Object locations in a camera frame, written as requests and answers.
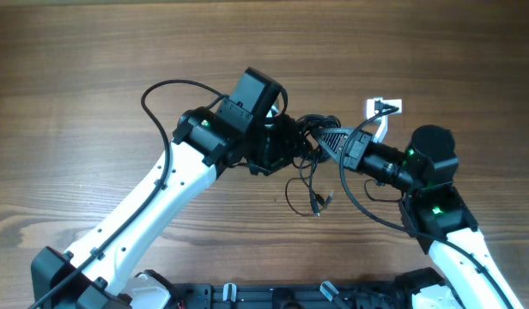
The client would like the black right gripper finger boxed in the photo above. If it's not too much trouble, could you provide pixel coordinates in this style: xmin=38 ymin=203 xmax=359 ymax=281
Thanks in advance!
xmin=319 ymin=144 xmax=344 ymax=164
xmin=311 ymin=128 xmax=354 ymax=148

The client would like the black cable bundle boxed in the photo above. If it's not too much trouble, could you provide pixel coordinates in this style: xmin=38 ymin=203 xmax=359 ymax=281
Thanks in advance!
xmin=284 ymin=113 xmax=343 ymax=218

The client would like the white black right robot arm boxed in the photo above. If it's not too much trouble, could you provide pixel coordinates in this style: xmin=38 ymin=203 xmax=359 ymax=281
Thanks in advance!
xmin=313 ymin=124 xmax=521 ymax=308

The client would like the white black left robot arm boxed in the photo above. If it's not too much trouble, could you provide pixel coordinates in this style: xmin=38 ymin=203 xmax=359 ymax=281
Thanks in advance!
xmin=31 ymin=68 xmax=305 ymax=308

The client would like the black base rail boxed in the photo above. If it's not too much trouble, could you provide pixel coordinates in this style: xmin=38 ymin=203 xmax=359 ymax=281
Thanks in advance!
xmin=167 ymin=282 xmax=411 ymax=309

